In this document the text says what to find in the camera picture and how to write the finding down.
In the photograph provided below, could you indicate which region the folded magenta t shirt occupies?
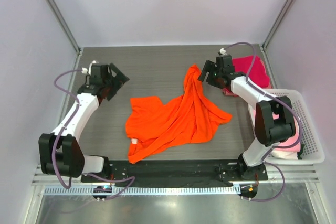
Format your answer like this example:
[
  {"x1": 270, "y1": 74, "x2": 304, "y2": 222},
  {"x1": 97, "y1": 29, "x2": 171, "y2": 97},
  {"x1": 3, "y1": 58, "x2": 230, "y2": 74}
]
[{"x1": 233, "y1": 55, "x2": 270, "y2": 88}]

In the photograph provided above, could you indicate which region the folded salmon pink t shirt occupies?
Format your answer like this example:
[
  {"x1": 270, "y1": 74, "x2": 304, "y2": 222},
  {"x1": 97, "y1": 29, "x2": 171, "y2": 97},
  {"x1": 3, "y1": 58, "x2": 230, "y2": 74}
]
[{"x1": 222, "y1": 60, "x2": 274, "y2": 98}]

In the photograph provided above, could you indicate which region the black garment in basket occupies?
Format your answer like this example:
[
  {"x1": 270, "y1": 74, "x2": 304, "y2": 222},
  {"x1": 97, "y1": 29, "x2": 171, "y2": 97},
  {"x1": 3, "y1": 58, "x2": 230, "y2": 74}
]
[{"x1": 297, "y1": 143, "x2": 305, "y2": 160}]

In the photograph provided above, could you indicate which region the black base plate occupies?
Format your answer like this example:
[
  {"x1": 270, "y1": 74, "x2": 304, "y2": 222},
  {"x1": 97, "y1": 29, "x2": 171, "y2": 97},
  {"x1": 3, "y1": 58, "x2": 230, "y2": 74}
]
[{"x1": 80, "y1": 158, "x2": 269, "y2": 188}]

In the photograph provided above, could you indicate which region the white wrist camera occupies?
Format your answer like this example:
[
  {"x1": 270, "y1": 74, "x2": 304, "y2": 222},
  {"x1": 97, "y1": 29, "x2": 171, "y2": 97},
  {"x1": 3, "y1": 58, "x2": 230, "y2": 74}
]
[
  {"x1": 80, "y1": 60, "x2": 99, "y2": 76},
  {"x1": 218, "y1": 48, "x2": 227, "y2": 56}
]

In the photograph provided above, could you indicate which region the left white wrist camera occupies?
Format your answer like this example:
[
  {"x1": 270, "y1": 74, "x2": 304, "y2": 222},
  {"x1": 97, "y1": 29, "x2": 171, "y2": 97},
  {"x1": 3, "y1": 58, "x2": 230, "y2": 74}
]
[{"x1": 80, "y1": 60, "x2": 99, "y2": 76}]

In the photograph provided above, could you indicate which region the white slotted cable duct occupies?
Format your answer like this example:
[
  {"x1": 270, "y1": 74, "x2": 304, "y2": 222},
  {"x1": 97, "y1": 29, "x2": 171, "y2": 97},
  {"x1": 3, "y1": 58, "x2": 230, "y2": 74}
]
[{"x1": 44, "y1": 185, "x2": 240, "y2": 196}]

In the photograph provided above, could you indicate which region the light pink t shirt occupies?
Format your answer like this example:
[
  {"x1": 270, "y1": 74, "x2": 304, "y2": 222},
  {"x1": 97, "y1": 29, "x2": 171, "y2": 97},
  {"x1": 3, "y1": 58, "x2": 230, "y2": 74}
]
[{"x1": 274, "y1": 119, "x2": 301, "y2": 152}]

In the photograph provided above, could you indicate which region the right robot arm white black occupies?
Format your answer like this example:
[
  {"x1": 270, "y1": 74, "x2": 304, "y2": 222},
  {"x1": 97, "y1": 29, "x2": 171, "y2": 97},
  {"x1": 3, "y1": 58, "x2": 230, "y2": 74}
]
[{"x1": 198, "y1": 55, "x2": 298, "y2": 180}]

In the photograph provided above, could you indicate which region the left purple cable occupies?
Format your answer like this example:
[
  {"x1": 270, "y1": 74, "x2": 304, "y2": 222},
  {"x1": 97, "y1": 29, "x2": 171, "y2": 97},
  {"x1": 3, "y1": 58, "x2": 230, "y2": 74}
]
[{"x1": 51, "y1": 68, "x2": 136, "y2": 204}]

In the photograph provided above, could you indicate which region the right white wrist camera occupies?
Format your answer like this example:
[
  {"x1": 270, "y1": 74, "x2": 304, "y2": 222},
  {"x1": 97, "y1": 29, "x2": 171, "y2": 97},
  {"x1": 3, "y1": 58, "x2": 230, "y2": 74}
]
[{"x1": 218, "y1": 48, "x2": 227, "y2": 56}]

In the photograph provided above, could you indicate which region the left aluminium frame post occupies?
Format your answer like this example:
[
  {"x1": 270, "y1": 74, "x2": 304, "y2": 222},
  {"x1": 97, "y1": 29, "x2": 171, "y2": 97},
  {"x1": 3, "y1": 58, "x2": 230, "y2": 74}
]
[{"x1": 46, "y1": 0, "x2": 81, "y2": 53}]

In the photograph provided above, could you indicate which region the right aluminium frame post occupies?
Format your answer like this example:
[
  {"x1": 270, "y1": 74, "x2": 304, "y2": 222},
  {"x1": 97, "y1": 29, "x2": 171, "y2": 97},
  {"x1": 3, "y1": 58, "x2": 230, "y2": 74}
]
[{"x1": 261, "y1": 0, "x2": 296, "y2": 50}]

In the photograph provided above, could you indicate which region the aluminium frame post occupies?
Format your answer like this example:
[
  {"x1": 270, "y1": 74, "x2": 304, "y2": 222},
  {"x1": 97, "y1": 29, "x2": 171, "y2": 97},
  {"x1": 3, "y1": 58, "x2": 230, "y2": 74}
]
[
  {"x1": 46, "y1": 0, "x2": 81, "y2": 53},
  {"x1": 261, "y1": 0, "x2": 296, "y2": 50}
]

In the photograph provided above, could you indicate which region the orange t shirt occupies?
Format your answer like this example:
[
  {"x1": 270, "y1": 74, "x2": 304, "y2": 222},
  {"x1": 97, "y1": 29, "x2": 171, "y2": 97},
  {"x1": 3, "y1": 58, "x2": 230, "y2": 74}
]
[{"x1": 125, "y1": 65, "x2": 233, "y2": 164}]

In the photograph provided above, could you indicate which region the white plastic basket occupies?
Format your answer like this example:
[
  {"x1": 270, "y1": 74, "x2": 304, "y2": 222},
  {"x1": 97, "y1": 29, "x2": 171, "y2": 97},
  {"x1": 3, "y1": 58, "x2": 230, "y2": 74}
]
[{"x1": 243, "y1": 89, "x2": 324, "y2": 166}]

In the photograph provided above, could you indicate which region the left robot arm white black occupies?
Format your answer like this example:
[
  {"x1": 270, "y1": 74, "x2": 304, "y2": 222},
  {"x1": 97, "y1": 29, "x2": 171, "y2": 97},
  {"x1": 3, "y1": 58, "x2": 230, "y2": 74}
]
[{"x1": 38, "y1": 61, "x2": 129, "y2": 182}]

